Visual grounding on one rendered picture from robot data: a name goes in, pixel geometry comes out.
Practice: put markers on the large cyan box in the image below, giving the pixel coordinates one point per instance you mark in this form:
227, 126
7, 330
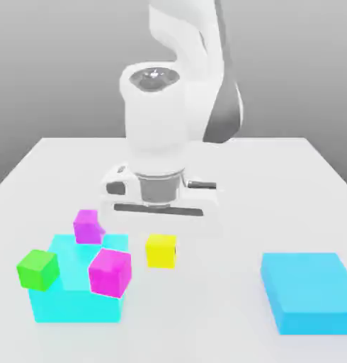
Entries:
77, 303

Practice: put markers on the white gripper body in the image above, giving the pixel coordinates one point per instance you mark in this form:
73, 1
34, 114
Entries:
162, 219

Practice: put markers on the small purple cube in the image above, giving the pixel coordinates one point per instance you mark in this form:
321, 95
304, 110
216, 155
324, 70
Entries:
87, 228

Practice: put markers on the small yellow cube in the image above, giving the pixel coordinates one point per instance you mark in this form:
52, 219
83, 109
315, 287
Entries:
160, 252

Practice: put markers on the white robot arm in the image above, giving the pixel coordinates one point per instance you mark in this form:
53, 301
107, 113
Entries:
156, 119

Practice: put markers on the small magenta cube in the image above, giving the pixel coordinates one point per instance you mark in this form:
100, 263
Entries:
109, 273

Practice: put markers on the small green cube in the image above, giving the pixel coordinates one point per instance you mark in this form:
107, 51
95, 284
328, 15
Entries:
37, 270

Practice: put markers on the large blue box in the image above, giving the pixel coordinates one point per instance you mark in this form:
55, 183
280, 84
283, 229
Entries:
309, 286

